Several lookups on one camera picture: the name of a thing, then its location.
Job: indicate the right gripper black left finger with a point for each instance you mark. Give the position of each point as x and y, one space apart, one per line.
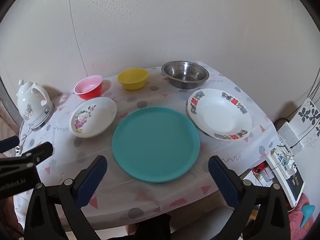
42 220

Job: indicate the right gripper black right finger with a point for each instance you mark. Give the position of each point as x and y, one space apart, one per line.
259 212

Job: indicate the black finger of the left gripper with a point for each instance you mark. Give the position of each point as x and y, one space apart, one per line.
29 159
9 143

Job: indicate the white oval floral dish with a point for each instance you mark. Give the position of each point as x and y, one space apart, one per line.
92 117

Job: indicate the red pink plastic bowl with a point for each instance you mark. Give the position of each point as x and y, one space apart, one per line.
89 87

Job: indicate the white dragon pattern plate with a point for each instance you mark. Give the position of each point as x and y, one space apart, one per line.
219 114

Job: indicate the teal round plate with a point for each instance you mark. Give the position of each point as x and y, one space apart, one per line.
156 144

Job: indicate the yellow plastic bowl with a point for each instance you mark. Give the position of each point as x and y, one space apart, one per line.
133 78

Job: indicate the stainless steel bowl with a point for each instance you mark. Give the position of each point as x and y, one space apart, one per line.
184 74

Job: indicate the white ceramic electric kettle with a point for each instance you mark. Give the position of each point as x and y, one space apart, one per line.
34 104

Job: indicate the black white book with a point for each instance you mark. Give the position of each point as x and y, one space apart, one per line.
282 169

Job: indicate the white router box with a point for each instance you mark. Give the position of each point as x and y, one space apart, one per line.
289 140

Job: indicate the white flower pattern cabinet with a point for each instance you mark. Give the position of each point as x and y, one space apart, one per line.
305 125

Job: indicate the white patterned tablecloth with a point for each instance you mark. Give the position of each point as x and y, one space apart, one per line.
119 198

